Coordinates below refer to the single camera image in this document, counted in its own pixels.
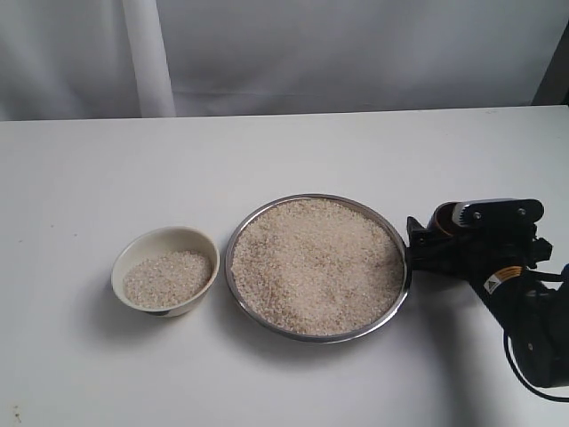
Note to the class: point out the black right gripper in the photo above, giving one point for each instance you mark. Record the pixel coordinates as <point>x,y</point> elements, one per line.
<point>497,237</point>

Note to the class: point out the brown wooden cup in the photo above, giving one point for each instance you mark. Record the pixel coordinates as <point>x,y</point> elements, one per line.
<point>441,220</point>

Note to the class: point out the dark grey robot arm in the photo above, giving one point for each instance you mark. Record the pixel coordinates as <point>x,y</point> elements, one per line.
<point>532,310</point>

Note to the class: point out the rice in steel tray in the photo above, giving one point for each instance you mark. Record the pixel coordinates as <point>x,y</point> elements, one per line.
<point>316,267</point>

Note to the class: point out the cream ceramic bowl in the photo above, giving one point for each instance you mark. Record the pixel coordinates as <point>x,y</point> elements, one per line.
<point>156,243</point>

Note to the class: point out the rice in cream bowl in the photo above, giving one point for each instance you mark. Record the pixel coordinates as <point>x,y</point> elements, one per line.
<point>167,280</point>

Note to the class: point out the round steel tray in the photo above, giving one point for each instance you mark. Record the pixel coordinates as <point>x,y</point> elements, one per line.
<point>367,212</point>

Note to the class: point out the white backdrop curtain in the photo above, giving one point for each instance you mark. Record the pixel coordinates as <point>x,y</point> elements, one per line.
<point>119,59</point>

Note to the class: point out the dark post at right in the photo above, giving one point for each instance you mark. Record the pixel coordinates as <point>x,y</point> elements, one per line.
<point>550,26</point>

